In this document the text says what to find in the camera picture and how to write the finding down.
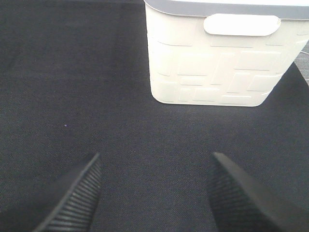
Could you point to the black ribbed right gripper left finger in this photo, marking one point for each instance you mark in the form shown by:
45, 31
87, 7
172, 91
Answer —
75, 210

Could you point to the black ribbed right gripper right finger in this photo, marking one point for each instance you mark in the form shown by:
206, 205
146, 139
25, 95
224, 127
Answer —
240, 203

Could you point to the black table cloth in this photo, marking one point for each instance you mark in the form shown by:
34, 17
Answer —
74, 81

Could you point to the white plastic basket grey rim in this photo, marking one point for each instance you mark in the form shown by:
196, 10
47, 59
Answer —
222, 52

